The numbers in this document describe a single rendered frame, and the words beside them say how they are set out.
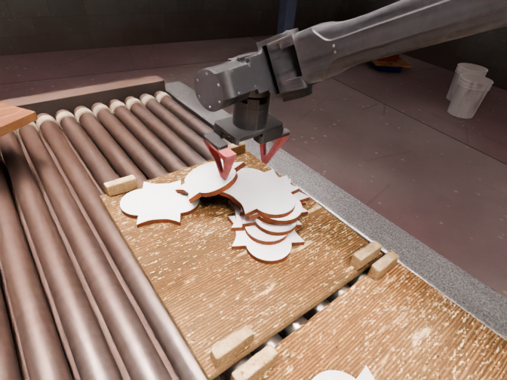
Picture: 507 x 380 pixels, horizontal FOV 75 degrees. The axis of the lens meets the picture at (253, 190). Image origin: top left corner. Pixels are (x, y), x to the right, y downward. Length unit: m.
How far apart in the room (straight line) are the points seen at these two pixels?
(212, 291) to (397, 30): 0.40
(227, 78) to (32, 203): 0.48
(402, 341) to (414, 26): 0.39
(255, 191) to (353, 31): 0.31
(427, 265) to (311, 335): 0.28
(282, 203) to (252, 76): 0.22
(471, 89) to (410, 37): 3.62
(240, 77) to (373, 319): 0.38
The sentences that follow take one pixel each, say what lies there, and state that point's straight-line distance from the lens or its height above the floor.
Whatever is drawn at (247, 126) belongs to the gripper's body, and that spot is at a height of 1.11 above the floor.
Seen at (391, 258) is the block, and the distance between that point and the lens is 0.59.
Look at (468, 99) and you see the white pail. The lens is 4.03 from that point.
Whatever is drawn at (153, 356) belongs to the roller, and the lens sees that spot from 0.50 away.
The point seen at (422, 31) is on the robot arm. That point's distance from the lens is 0.37.
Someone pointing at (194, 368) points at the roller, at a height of 0.92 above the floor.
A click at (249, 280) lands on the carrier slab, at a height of 0.94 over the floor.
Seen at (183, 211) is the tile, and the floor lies 0.95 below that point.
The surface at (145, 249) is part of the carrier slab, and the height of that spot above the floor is 0.94.
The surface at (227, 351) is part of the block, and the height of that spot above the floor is 0.96.
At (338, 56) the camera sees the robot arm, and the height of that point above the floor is 1.26.
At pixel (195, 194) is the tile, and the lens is 0.60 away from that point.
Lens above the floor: 1.36
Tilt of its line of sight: 38 degrees down
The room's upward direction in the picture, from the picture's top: 5 degrees clockwise
